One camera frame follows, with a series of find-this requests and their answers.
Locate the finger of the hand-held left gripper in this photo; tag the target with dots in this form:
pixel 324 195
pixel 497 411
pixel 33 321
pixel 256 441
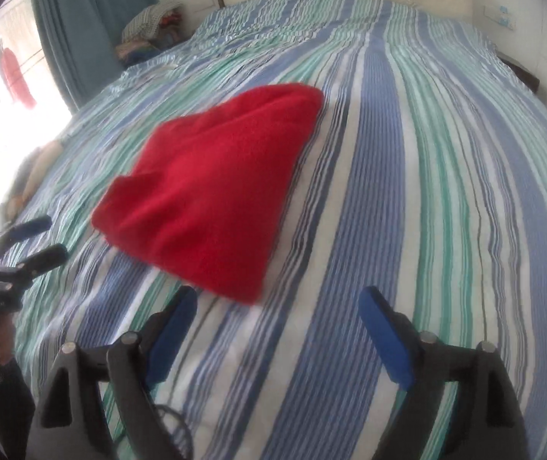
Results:
pixel 50 255
pixel 36 226

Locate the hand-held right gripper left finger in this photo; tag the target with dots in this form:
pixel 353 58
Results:
pixel 172 330

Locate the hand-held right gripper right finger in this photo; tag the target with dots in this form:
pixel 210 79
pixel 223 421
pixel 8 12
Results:
pixel 386 335

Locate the red sweater with white print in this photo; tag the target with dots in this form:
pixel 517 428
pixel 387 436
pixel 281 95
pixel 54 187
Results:
pixel 206 182

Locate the pile of folded clothes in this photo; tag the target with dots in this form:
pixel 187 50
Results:
pixel 146 21

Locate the striped bed cover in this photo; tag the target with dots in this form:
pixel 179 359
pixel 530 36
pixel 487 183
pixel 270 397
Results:
pixel 398 201

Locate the red hanging garment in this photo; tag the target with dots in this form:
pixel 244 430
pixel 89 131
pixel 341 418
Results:
pixel 14 76

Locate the blue curtain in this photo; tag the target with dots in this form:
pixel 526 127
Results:
pixel 81 24

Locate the dark wooden nightstand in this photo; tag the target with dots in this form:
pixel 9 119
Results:
pixel 522 74

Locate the wall sockets with blue plugs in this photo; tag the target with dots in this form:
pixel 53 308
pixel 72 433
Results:
pixel 503 13

